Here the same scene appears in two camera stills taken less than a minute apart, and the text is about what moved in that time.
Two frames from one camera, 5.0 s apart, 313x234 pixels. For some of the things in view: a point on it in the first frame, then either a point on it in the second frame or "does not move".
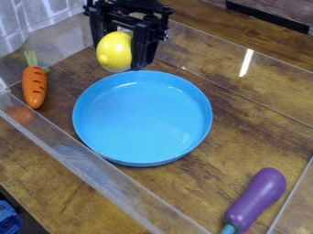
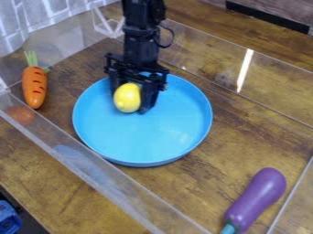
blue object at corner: (11, 224) does not move
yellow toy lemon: (115, 50) → (127, 97)
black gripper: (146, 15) → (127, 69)
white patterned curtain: (21, 15) does not move
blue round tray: (143, 119) does not move
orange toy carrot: (35, 81) does not move
